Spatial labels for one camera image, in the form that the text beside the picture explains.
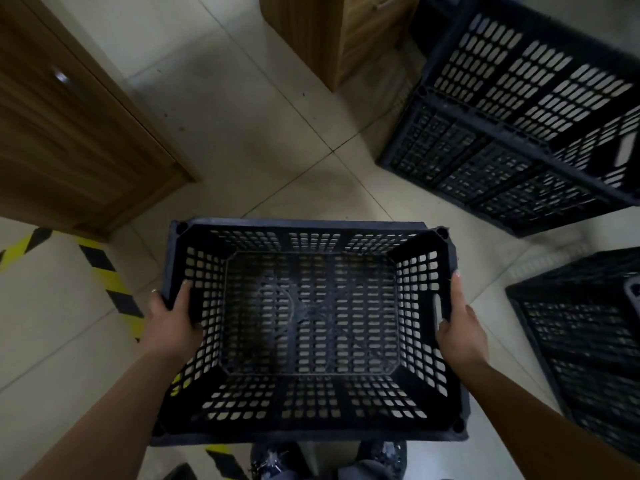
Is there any person's right shoe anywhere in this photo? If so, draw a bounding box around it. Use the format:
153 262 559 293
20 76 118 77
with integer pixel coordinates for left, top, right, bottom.
357 441 407 480

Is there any person's right forearm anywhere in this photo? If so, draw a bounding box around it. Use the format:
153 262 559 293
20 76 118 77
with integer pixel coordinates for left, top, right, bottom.
464 359 640 480

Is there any narrow wooden cabinet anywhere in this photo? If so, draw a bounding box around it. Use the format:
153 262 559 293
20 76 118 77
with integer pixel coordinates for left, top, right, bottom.
258 0 422 93

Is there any black perforated plastic crate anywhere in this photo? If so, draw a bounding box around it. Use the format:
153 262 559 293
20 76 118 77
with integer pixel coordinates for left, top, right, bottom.
377 86 640 239
419 0 640 206
504 247 640 464
150 218 471 448

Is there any person's left shoe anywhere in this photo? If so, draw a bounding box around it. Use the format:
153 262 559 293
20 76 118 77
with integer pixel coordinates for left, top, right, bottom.
249 442 302 480

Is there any person's left hand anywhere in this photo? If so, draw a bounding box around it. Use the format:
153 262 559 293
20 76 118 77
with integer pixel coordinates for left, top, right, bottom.
142 281 204 360

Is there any person's shoe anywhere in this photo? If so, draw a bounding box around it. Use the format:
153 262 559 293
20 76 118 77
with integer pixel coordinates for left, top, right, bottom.
249 442 302 480
357 441 407 480

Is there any person's left forearm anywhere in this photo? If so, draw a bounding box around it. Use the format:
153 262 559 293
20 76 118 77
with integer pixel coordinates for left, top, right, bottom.
20 345 177 480

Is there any person's right hand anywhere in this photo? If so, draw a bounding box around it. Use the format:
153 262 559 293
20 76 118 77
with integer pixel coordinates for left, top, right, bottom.
436 272 490 370

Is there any wide wooden cabinet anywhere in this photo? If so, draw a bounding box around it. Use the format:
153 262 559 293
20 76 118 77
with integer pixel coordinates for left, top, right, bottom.
0 0 202 243

